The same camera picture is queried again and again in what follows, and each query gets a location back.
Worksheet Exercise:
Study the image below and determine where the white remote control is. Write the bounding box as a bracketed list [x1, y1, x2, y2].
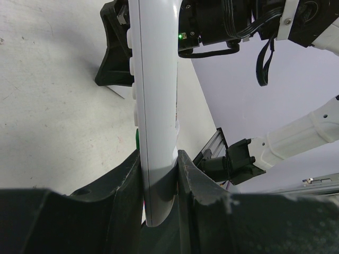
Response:
[127, 1, 181, 227]

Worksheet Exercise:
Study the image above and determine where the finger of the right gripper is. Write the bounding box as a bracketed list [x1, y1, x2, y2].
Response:
[95, 0, 132, 87]

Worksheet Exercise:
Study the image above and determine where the aluminium frame rail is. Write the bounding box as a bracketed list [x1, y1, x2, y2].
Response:
[193, 128, 338, 197]

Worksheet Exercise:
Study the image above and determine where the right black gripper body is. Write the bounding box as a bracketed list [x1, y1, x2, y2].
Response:
[178, 1, 254, 52]

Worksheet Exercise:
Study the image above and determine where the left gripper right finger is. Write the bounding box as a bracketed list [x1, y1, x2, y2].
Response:
[177, 150, 338, 253]

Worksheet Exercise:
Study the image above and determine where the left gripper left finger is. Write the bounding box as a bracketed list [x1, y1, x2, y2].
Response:
[1, 152, 143, 253]

